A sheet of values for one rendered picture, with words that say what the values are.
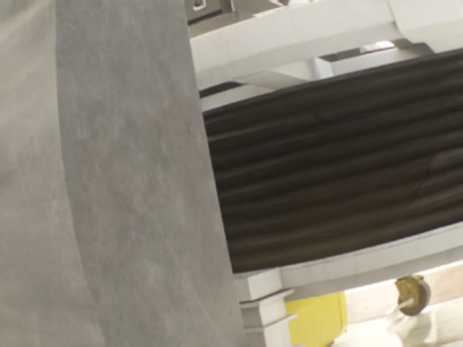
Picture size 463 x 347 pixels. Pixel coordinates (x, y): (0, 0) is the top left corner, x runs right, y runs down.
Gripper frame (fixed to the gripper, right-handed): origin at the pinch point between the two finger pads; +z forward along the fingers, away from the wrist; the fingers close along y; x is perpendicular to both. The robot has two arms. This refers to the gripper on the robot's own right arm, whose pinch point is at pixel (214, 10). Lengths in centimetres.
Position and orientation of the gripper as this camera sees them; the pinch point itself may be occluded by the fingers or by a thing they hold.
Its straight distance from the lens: 112.8
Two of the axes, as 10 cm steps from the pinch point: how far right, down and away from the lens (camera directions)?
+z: 1.8, 9.8, -1.0
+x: 8.3, -2.1, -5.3
